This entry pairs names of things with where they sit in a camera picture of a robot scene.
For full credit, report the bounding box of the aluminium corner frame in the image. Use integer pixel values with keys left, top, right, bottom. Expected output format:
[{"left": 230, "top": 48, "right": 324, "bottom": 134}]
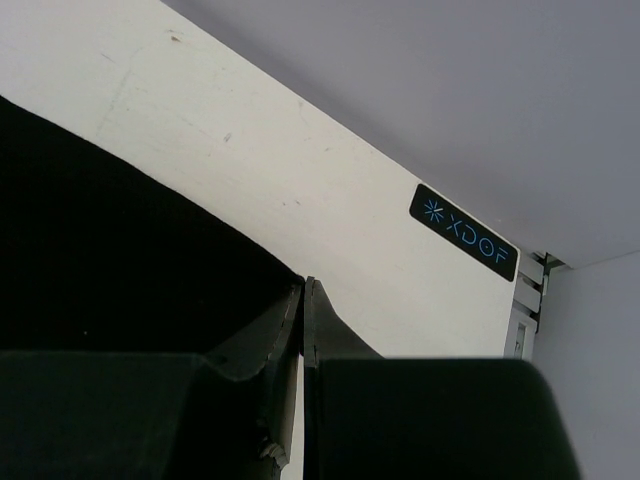
[{"left": 504, "top": 251, "right": 565, "bottom": 361}]

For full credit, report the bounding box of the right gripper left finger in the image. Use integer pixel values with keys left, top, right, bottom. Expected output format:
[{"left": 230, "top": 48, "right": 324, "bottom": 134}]
[{"left": 1, "top": 285, "right": 303, "bottom": 479}]

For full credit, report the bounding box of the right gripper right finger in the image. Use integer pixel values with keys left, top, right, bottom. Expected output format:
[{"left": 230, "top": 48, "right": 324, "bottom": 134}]
[{"left": 302, "top": 278, "right": 580, "bottom": 479}]

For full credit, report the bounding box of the right black logo sticker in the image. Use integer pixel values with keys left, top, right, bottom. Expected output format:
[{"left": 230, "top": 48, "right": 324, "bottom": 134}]
[{"left": 409, "top": 184, "right": 519, "bottom": 282}]

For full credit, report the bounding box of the black t-shirt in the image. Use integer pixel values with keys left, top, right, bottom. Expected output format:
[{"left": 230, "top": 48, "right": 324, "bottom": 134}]
[{"left": 1, "top": 101, "right": 301, "bottom": 352}]

